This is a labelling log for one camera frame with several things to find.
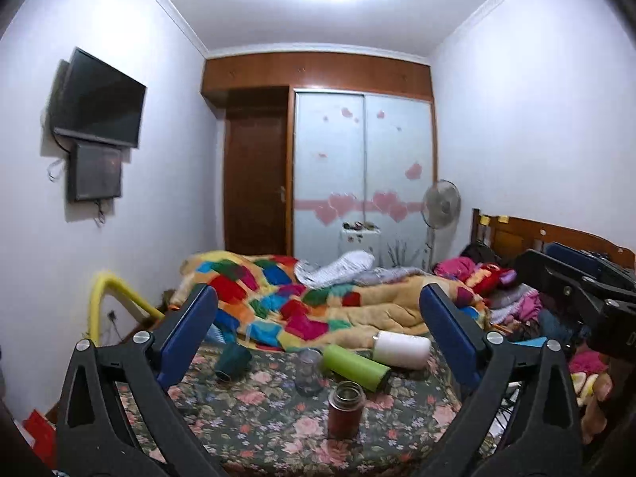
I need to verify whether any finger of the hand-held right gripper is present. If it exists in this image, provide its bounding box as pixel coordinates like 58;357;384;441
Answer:
513;249;606;320
543;241;636;290

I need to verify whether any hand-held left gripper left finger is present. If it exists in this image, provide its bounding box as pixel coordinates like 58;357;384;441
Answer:
56;283;225;477

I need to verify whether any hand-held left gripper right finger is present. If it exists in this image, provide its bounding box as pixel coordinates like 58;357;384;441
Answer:
419;283;585;477

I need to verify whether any dark green cup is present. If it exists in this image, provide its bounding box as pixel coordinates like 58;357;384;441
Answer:
214;343;254;384

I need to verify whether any clear glass cup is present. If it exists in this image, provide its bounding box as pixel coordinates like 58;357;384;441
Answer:
296;348;325;397

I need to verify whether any person's right hand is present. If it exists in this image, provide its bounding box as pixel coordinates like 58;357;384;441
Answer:
580;372;614;446

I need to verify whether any wooden headboard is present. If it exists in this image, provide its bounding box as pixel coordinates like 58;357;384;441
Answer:
469;207;636;271

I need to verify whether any white bottle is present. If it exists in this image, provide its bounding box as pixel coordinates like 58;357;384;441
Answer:
372;331;432;370

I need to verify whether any pile of pink clothes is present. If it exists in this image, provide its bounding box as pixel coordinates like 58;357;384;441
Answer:
433;256;542;331

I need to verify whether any green bottle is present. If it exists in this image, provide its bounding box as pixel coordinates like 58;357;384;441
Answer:
321;343;392;393

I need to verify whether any colourful patchwork blanket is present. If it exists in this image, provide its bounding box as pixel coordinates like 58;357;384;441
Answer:
169;251;490;353

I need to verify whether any standing fan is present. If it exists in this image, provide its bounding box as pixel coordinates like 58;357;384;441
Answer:
420;179;462;271

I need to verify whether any white striped pillow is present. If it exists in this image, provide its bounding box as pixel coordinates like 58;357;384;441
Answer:
294;251;376;290

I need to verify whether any floral bed sheet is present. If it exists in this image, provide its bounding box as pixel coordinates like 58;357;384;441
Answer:
116;335;498;477

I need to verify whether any brown steel flask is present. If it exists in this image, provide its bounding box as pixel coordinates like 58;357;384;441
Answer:
327;381;367;440

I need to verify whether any brown wooden door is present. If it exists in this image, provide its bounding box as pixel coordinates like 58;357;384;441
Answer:
223;107;290;256

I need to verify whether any red box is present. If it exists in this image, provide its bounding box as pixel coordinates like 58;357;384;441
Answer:
20;407;59;468

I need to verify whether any wooden wardrobe with sliding doors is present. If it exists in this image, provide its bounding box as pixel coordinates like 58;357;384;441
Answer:
201;52;438;271

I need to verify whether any yellow bed rail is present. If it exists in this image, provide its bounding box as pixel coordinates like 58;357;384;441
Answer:
87;271;166;347

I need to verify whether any small black wall monitor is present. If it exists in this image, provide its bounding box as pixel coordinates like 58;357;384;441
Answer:
67;142;123;204

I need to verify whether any black wall television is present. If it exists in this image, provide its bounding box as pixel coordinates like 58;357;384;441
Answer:
47;47;148;149

